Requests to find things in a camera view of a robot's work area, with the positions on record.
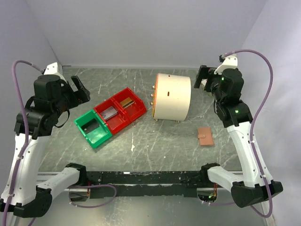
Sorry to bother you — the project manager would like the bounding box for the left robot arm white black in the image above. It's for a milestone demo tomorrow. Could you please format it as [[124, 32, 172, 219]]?
[[0, 62, 90, 218]]

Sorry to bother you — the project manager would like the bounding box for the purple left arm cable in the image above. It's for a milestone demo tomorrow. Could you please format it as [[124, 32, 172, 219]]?
[[1, 60, 45, 226]]

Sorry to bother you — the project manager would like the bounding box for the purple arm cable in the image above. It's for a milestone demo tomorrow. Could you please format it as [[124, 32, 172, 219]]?
[[223, 49, 275, 218], [1, 60, 45, 226]]

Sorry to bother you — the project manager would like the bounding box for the green plastic bin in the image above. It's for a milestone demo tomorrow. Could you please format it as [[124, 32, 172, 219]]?
[[74, 110, 112, 149]]

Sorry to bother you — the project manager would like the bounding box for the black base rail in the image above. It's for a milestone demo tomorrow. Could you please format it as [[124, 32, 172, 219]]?
[[68, 170, 226, 200]]

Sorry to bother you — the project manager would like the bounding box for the red plastic bin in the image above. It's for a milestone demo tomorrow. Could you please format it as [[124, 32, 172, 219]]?
[[112, 88, 147, 123], [93, 98, 130, 135]]

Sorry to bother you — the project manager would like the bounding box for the white round drawer cabinet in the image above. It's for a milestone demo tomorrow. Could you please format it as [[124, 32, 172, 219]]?
[[151, 73, 191, 121]]

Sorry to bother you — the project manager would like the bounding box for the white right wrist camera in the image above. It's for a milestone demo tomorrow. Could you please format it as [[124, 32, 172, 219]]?
[[214, 54, 238, 75]]

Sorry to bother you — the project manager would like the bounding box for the brown leather card holder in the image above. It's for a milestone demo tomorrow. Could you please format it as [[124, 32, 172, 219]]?
[[198, 127, 214, 146]]

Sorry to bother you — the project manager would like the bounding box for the silver purple card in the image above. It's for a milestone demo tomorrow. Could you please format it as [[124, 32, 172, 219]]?
[[100, 106, 118, 121]]

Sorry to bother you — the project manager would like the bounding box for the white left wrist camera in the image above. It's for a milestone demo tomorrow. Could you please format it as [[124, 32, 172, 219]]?
[[44, 62, 63, 76]]

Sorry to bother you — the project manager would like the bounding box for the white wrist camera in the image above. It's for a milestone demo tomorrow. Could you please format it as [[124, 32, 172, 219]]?
[[214, 54, 238, 75], [44, 62, 63, 76]]

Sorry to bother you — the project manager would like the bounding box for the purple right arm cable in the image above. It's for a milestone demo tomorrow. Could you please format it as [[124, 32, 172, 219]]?
[[223, 49, 275, 218]]

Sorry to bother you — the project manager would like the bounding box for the gold card in bin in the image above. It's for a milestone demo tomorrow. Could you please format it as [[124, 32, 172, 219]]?
[[119, 97, 135, 108]]

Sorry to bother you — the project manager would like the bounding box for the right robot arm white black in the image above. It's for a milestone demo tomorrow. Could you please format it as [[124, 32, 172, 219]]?
[[194, 53, 283, 208]]

